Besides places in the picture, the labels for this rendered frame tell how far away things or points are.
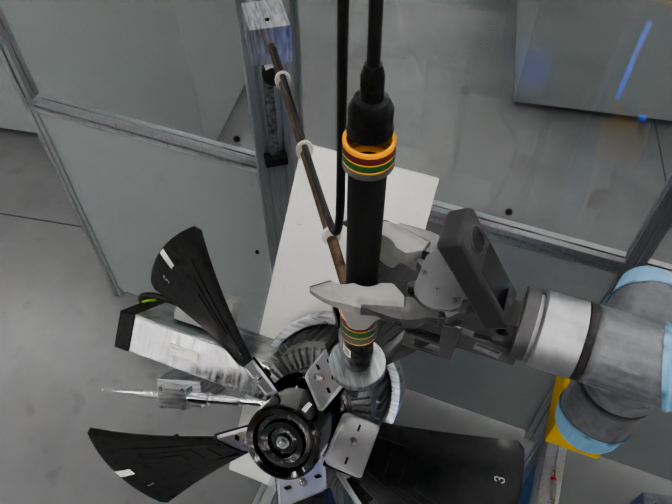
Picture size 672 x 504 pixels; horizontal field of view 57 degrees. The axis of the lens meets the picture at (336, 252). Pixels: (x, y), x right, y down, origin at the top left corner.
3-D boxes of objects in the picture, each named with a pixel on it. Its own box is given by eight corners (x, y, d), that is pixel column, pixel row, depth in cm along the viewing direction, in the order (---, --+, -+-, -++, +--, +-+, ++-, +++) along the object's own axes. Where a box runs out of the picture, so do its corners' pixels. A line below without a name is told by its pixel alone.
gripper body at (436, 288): (394, 344, 64) (511, 383, 61) (401, 296, 57) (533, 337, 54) (416, 288, 68) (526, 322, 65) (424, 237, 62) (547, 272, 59)
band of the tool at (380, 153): (336, 152, 52) (336, 125, 50) (385, 144, 53) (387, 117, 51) (349, 188, 50) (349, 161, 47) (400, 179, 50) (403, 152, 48)
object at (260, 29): (244, 38, 115) (239, -6, 108) (282, 33, 116) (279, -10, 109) (253, 70, 108) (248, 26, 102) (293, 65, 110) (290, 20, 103)
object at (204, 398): (277, 407, 109) (106, 393, 119) (277, 395, 109) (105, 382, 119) (273, 412, 107) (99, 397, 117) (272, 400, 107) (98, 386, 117)
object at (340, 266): (267, 50, 106) (267, 43, 105) (275, 49, 106) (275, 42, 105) (345, 304, 73) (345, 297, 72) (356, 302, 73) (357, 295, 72)
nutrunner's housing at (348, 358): (338, 365, 80) (339, 52, 45) (367, 358, 81) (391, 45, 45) (345, 392, 78) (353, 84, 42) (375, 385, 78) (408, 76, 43)
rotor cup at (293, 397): (260, 434, 108) (226, 470, 96) (278, 358, 105) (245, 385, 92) (338, 464, 105) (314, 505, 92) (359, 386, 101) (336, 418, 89)
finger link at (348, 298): (310, 340, 62) (403, 340, 62) (308, 307, 57) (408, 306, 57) (311, 314, 64) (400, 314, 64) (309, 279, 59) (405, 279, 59)
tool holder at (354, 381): (319, 334, 80) (317, 290, 73) (372, 323, 81) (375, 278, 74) (336, 397, 75) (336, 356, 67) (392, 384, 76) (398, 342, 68)
